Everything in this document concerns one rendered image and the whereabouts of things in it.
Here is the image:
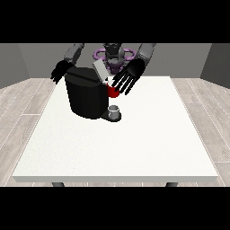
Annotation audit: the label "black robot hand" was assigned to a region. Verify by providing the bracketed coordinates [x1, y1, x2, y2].
[49, 59, 75, 85]
[111, 57, 146, 96]

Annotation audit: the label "red pod holder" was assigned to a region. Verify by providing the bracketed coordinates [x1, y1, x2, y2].
[106, 83, 120, 99]

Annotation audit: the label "pale grey machine lid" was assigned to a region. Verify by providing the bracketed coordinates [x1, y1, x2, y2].
[92, 58, 110, 83]

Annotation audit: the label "black coffee machine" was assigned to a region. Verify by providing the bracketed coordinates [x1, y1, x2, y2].
[64, 66, 122, 123]

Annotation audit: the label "grey robot trunk purple rings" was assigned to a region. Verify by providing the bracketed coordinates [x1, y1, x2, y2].
[93, 43, 137, 75]

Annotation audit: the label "small grey cup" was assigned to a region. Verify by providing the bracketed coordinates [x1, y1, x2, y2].
[108, 104, 121, 119]

